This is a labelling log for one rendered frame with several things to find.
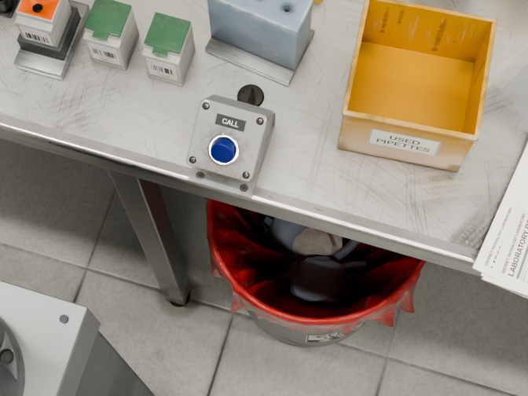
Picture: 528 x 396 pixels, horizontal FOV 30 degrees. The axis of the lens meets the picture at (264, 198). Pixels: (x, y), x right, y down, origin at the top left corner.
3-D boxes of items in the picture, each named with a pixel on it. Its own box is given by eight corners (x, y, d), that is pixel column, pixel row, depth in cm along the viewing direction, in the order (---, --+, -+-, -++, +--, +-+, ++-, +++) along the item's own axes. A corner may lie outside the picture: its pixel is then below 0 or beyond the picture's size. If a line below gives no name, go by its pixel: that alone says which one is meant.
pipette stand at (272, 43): (205, 52, 108) (199, 7, 99) (232, 1, 110) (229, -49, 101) (288, 87, 107) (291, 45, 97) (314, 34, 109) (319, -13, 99)
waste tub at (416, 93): (334, 150, 105) (341, 113, 95) (357, 39, 109) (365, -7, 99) (459, 175, 104) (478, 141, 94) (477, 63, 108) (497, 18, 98)
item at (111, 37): (91, 62, 108) (80, 33, 102) (105, 24, 109) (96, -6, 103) (126, 71, 108) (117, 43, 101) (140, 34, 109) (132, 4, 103)
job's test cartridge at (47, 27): (26, 47, 107) (12, 19, 101) (42, 9, 108) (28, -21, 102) (61, 56, 107) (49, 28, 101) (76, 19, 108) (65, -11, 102)
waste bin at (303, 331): (183, 335, 187) (159, 280, 144) (240, 161, 198) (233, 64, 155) (376, 394, 183) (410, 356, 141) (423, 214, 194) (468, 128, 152)
